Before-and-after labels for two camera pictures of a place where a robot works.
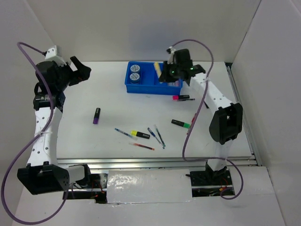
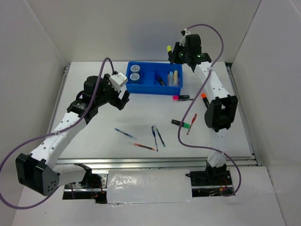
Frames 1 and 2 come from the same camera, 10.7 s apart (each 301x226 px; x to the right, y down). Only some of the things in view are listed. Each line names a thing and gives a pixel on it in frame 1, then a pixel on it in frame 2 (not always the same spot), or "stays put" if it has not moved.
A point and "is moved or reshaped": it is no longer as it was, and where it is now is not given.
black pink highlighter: [180, 97] stays put
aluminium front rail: [152, 163] stays put
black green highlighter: [180, 123] stays put
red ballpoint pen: [191, 123] stays put
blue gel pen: [126, 134] stays put
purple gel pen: [186, 99] stays put
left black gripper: [83, 71] -> [118, 102]
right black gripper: [164, 76] -> [175, 60]
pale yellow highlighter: [157, 69] is moved or reshaped
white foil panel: [127, 186] stays put
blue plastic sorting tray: [149, 83] stays put
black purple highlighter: [96, 116] is moved or reshaped
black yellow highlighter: [139, 134] is moved or reshaped
